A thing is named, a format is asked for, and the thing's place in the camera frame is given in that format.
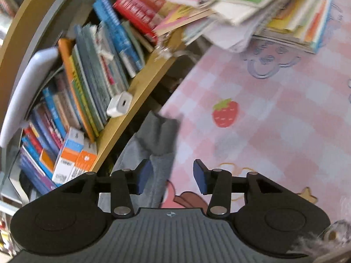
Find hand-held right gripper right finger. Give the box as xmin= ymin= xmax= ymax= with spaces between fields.
xmin=193 ymin=159 xmax=286 ymax=219

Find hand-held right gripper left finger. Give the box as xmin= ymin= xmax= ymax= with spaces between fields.
xmin=58 ymin=159 xmax=153 ymax=219

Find grey sweatpants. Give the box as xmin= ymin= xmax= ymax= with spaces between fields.
xmin=112 ymin=111 xmax=182 ymax=209

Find white charger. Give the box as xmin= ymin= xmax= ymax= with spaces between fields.
xmin=106 ymin=91 xmax=132 ymax=118

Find orange blue white box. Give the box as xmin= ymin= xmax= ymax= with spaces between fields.
xmin=52 ymin=127 xmax=85 ymax=186

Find wooden bookshelf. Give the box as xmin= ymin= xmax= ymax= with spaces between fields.
xmin=0 ymin=0 xmax=194 ymax=200

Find pink checked cartoon desk mat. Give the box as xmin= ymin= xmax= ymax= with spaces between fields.
xmin=158 ymin=0 xmax=351 ymax=224

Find row of books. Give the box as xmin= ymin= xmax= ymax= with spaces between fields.
xmin=19 ymin=0 xmax=170 ymax=195

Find grey fluffy sleeve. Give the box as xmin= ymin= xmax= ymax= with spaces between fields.
xmin=291 ymin=219 xmax=351 ymax=263

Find beaded trinket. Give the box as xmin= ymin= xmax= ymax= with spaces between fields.
xmin=155 ymin=40 xmax=181 ymax=61

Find stack of booklets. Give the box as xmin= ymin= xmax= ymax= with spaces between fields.
xmin=154 ymin=0 xmax=337 ymax=54

